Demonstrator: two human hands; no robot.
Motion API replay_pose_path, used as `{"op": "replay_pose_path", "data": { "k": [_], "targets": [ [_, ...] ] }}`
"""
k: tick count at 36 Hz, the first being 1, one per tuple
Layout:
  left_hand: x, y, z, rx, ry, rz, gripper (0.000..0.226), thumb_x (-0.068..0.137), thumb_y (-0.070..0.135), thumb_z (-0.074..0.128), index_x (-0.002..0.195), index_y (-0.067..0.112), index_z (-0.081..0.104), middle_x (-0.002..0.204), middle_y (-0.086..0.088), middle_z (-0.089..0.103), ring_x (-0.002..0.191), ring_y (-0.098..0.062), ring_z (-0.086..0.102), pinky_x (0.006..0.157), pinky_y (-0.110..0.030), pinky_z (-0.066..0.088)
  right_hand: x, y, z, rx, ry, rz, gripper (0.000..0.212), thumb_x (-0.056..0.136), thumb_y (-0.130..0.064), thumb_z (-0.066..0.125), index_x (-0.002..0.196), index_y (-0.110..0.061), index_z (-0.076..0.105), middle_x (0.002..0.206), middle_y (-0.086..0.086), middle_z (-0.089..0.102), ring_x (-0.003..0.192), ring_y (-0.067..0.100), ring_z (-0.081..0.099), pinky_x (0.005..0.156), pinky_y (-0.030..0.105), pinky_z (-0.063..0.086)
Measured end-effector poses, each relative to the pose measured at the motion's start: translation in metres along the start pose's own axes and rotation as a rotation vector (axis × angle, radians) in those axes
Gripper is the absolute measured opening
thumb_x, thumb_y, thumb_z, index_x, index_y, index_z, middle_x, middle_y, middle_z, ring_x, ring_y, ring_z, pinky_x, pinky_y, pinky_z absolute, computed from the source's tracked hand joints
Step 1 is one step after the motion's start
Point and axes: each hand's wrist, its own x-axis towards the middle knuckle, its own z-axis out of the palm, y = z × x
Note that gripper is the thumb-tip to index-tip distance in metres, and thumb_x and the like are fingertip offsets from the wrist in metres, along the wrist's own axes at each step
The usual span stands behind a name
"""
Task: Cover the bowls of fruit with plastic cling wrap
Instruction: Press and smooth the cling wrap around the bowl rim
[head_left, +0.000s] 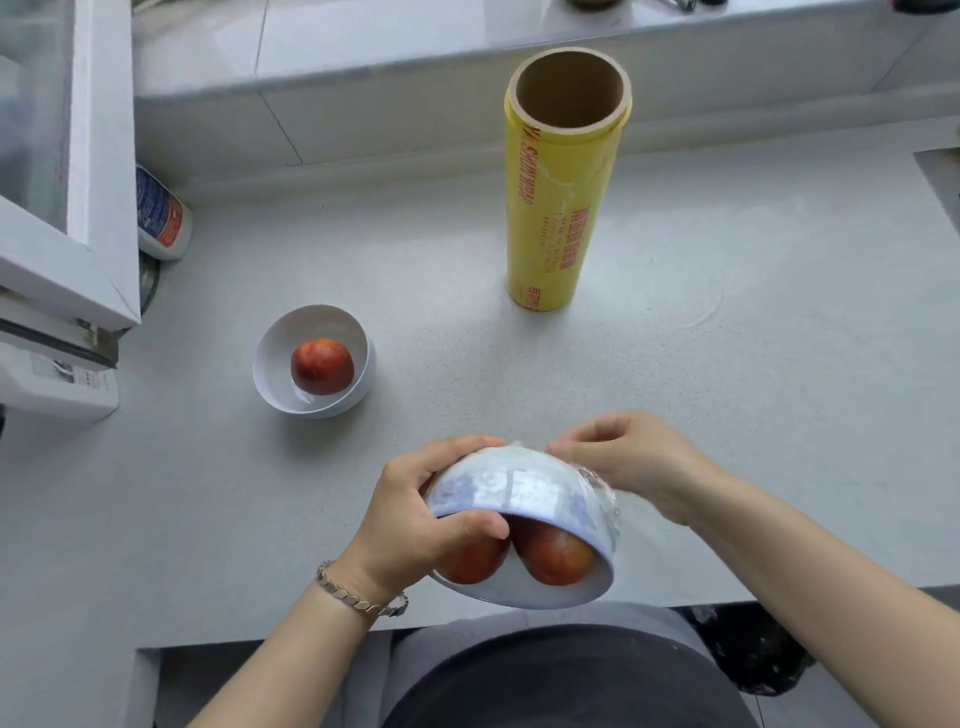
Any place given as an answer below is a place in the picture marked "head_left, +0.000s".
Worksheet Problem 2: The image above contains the person's left hand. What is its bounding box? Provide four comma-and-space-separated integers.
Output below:
337, 434, 511, 601

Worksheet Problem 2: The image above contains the grey shirt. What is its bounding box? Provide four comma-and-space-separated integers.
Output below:
322, 602, 759, 728

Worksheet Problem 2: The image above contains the white open window sash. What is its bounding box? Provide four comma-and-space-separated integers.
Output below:
0, 0, 142, 331

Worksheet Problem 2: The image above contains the black speckled bag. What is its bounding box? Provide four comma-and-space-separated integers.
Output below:
674, 602, 816, 699

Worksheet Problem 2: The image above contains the steel sink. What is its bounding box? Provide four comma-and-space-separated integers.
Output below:
913, 146, 960, 226

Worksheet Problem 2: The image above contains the clear cling film sheet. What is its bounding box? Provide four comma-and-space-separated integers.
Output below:
423, 438, 625, 610

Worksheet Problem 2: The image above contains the white appliance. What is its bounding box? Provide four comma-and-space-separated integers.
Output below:
0, 341, 121, 423

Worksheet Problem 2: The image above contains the white bottle blue orange label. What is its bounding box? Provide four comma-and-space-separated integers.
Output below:
135, 164, 194, 262

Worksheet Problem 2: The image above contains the person's left forearm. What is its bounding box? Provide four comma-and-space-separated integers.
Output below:
187, 581, 399, 728

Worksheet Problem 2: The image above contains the white bowl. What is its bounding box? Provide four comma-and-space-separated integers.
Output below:
423, 446, 622, 610
251, 303, 377, 420

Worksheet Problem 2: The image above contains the yellow plastic wrap roll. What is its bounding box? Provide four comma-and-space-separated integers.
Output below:
503, 47, 634, 313

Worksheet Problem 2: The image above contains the silver link bracelet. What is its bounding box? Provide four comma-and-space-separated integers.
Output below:
315, 560, 410, 619

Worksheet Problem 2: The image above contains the person's right forearm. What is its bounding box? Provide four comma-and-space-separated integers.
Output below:
674, 464, 960, 728

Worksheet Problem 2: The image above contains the person's right hand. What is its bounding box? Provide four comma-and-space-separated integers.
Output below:
547, 410, 721, 526

